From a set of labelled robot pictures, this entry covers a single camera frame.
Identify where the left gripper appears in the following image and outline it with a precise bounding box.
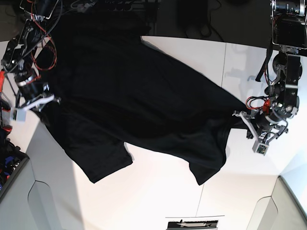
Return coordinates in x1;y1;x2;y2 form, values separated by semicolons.
232;109;289;146

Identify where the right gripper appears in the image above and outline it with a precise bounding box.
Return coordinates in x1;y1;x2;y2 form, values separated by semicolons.
14;71;61;112

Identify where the black t-shirt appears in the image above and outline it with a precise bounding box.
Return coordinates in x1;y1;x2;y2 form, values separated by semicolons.
38;13;246;184

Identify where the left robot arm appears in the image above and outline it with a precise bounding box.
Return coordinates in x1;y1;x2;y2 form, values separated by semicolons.
233;0;307;154

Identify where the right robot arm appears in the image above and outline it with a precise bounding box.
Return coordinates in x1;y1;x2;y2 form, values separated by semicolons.
0;0;63;113

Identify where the grey bin right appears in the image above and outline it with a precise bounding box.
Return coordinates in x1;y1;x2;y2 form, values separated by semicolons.
247;176;307;230

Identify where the grey bin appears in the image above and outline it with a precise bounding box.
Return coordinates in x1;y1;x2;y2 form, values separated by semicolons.
0;153;52;230
247;176;307;230

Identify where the printed paper sheet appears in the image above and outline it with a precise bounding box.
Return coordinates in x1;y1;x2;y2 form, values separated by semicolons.
165;215;225;230

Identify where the grey bin left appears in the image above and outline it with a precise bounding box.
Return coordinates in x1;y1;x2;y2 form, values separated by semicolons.
0;153;52;230

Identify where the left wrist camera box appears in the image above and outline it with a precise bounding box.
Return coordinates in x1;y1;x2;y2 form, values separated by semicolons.
252;141;269;156

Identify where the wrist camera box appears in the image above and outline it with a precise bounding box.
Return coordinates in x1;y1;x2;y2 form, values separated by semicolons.
252;141;269;156
10;108;26;122

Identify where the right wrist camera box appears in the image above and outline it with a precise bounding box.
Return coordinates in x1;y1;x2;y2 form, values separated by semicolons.
10;108;26;122

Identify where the orange handled tool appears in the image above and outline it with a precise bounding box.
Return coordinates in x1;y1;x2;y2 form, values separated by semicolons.
0;69;5;93

